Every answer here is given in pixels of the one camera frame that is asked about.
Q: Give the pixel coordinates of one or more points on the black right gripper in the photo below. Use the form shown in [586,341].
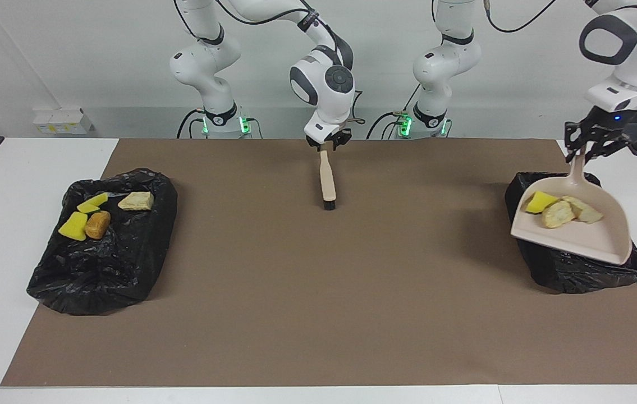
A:
[336,139]

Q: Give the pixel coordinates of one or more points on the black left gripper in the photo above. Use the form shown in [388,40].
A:
[604,124]

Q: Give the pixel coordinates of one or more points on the pale torn bread piece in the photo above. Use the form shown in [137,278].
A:
[585,212]

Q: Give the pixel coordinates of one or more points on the small yellow sponge piece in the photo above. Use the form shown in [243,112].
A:
[540,202]

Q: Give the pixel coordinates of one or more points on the croissant pastry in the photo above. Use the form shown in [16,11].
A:
[136,201]
[557,215]

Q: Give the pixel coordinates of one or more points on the beige plastic dustpan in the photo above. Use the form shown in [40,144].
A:
[587,238]

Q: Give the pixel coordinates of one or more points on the yellow sponge with green backing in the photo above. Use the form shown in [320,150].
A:
[95,200]

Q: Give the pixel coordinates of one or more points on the brown bread roll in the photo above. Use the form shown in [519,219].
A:
[97,224]

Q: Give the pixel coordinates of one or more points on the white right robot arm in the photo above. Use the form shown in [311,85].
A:
[329,95]

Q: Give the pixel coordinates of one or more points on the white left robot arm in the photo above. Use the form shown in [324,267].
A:
[447,62]

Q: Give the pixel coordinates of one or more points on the black bag-lined trash bin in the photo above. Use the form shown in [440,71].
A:
[576,275]
[105,269]

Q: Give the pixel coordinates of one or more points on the brown table mat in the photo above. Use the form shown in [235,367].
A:
[318,314]

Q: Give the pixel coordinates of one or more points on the white wall socket box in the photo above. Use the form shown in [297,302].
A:
[63,120]

